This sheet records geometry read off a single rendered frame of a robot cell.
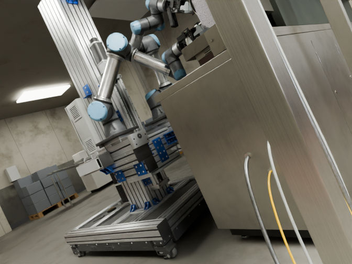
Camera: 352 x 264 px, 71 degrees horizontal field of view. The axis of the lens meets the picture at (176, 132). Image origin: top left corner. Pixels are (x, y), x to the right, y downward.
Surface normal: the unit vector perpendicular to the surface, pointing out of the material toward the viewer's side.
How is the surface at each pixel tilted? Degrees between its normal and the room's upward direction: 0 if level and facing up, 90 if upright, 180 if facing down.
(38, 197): 90
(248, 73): 90
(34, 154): 90
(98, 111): 96
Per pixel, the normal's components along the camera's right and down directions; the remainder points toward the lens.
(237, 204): -0.65, 0.32
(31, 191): 0.73, -0.32
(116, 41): 0.02, -0.09
